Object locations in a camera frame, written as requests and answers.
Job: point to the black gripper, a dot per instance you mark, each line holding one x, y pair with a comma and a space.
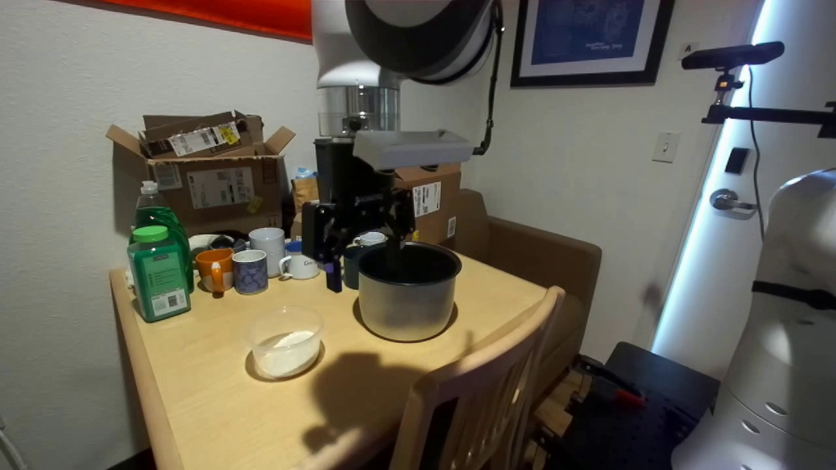
352, 200

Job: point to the clear plastic bowl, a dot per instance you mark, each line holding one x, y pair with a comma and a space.
280, 322

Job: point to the white rice grains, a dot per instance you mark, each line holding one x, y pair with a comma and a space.
284, 353

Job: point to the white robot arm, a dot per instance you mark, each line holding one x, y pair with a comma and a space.
367, 49

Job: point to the dark teal mug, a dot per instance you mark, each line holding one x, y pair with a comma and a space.
355, 251

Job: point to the large cardboard box with labels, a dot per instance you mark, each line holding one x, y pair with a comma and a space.
433, 200

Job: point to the grey pot with black interior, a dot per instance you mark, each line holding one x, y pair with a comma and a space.
405, 293

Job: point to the purple patterned mug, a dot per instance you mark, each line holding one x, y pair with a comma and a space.
249, 273

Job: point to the open cardboard box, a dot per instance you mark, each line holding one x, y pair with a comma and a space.
216, 170

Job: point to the orange mug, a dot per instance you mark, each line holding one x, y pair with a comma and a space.
215, 269

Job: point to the green plastic bottle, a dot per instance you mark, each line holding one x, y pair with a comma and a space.
154, 209

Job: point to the green soap bottle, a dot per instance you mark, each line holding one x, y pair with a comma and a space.
158, 273

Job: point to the wooden chair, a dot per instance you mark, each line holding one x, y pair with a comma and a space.
471, 413

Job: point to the framed blue picture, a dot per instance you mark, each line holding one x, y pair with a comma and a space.
589, 42

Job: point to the red banner on wall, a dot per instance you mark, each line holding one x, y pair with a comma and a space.
280, 19

